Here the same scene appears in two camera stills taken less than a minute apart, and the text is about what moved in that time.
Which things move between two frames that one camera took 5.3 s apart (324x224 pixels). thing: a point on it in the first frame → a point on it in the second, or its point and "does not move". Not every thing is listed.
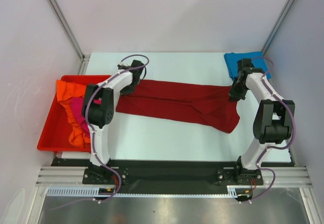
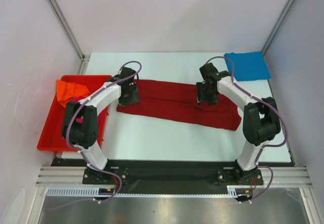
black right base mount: (239, 177) does not move
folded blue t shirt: (257, 58) does not move
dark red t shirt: (203, 104) does not move
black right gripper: (235, 94) → (206, 98)
